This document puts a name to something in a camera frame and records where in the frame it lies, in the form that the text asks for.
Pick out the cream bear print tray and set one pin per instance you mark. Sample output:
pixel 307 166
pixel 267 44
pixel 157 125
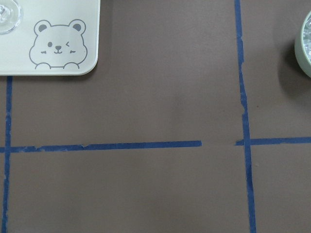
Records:
pixel 54 38

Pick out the green bowl of ice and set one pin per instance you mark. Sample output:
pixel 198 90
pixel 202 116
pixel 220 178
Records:
pixel 302 45

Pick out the clear wine glass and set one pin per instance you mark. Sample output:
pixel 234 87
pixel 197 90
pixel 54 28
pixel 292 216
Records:
pixel 10 15

